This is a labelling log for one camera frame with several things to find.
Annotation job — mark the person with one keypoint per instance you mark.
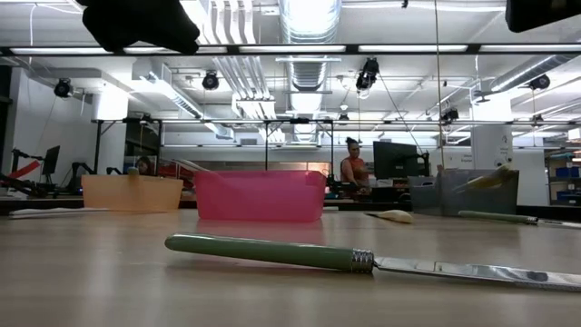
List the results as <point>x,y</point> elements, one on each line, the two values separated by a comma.
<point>354,168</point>
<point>145,165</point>

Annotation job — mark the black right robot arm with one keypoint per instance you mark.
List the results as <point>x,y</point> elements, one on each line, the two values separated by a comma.
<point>544,13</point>

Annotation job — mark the black overhead light bar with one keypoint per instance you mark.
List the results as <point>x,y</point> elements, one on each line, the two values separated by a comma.
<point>473,49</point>

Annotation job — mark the grey plastic bin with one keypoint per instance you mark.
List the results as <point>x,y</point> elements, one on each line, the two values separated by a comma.
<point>472,200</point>

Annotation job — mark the background black robot arm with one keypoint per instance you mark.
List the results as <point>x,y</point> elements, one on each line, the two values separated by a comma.
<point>75,175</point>

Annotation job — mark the orange plastic bin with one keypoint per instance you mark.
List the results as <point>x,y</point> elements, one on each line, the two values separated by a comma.
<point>131,195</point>

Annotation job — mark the black computer monitor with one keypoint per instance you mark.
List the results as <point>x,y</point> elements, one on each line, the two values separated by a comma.
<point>395,159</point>
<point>51,159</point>

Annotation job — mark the shelf with blue bins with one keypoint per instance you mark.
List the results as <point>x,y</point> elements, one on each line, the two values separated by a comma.
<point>567,172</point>

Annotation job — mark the black aluminium table frame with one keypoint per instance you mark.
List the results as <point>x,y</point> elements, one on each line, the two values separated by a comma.
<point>377,205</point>

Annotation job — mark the pink-red plastic bin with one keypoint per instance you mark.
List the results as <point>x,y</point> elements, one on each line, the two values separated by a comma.
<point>258,197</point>

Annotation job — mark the black background workstation frame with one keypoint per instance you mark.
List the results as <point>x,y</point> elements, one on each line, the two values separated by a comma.
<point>266,145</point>

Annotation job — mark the silver round ceiling duct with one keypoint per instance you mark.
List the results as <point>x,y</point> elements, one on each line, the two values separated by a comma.
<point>308,72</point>

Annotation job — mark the white ceiling pipe bundle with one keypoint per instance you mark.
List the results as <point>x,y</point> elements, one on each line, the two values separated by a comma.
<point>245,72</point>

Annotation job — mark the teal patterned table knife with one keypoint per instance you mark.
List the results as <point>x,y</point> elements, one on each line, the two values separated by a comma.
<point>45,212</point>
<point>331,208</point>

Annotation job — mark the black ceiling spotlight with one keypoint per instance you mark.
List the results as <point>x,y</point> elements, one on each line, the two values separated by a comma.
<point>540,82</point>
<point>62,88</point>
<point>210,82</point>
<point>450,115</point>
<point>367,75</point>

